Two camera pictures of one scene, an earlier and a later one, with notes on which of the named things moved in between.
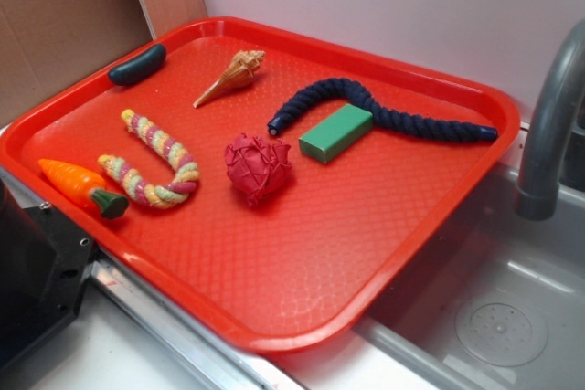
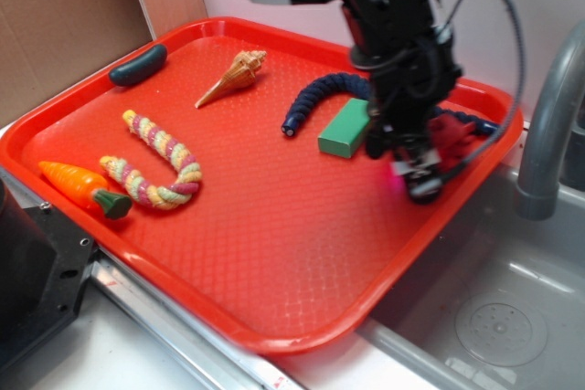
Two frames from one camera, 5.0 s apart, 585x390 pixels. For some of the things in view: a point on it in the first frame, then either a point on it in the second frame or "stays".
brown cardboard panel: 65,16 stays
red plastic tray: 270,187 stays
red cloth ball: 257,167 → 449,135
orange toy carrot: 85,188 stays
